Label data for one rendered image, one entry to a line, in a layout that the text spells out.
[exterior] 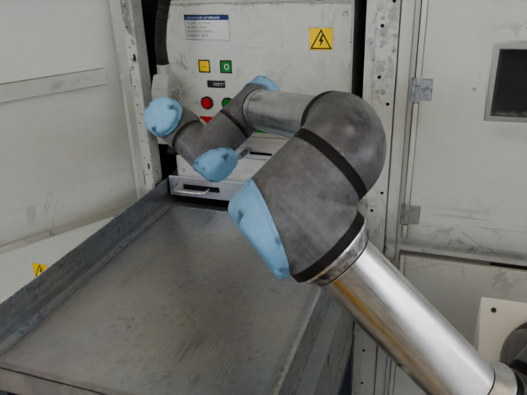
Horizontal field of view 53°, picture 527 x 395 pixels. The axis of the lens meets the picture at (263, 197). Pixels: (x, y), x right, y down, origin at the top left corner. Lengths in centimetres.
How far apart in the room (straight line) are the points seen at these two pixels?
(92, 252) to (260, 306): 43
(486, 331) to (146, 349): 59
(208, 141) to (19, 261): 114
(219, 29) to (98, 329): 76
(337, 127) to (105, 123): 95
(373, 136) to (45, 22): 95
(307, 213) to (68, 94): 94
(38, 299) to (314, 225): 71
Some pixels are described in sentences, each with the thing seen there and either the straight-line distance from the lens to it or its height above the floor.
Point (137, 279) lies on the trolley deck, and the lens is 120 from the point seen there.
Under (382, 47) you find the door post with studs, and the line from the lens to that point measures 122.
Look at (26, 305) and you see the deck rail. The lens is 114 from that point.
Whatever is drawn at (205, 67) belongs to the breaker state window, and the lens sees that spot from 139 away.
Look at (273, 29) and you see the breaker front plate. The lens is 131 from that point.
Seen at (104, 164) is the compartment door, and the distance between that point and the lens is 150.
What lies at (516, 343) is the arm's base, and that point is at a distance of 94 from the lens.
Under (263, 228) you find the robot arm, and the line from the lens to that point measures 59.
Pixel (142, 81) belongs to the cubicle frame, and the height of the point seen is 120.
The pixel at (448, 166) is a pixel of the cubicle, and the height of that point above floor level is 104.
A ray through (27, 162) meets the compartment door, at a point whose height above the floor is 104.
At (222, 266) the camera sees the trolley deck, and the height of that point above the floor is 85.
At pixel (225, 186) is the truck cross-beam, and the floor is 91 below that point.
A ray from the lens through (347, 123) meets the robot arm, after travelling 62.
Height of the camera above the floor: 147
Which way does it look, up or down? 24 degrees down
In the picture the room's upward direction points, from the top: 2 degrees counter-clockwise
